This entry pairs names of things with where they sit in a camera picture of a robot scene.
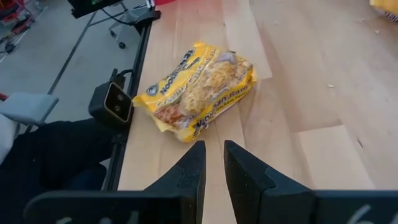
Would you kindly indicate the black metal rig frame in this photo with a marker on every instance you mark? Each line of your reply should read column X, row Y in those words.
column 116, row 161

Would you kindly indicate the yellow Maruchan ramen packet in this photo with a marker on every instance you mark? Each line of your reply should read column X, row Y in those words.
column 385, row 7
column 199, row 90

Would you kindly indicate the grey office chair base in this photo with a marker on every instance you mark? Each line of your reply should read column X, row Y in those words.
column 124, row 25

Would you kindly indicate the black table-level camera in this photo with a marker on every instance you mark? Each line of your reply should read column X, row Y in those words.
column 109, row 104

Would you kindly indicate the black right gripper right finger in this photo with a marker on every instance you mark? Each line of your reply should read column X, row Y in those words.
column 264, row 202

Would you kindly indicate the grey chair seat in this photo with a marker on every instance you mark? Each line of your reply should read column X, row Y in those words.
column 28, row 107

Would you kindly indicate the red tool cart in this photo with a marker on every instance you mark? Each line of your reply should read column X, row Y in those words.
column 18, row 25

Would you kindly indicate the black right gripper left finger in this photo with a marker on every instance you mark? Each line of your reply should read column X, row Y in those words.
column 180, row 202

